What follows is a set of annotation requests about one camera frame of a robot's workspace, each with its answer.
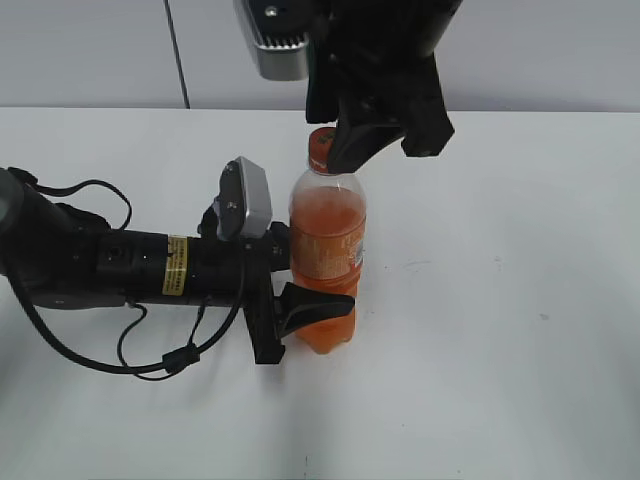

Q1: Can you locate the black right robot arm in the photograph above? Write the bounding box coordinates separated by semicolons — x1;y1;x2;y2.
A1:
306;1;461;174

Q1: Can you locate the orange soda plastic bottle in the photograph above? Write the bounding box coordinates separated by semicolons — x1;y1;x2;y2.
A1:
288;164;369;357

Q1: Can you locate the orange bottle cap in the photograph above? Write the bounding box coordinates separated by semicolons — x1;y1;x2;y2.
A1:
308;127;336;174

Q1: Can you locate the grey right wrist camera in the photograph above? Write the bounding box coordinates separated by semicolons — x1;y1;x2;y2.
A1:
234;0;313;82

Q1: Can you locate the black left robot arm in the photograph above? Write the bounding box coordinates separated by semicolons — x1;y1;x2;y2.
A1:
1;157;355;375

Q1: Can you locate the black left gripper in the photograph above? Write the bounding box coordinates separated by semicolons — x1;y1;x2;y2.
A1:
239;221;355;364

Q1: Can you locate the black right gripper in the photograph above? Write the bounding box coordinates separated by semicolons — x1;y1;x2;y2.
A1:
305;14;455;174

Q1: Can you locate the left black wall cable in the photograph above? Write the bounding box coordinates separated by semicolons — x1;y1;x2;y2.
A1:
163;0;192;111

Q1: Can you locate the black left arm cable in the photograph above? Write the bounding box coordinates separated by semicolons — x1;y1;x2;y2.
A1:
7;179;246;381

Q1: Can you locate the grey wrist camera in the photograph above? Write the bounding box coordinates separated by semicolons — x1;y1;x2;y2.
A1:
234;0;313;82
212;156;272;241

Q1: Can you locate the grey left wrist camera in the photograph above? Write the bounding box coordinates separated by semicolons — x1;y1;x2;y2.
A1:
212;156;272;241

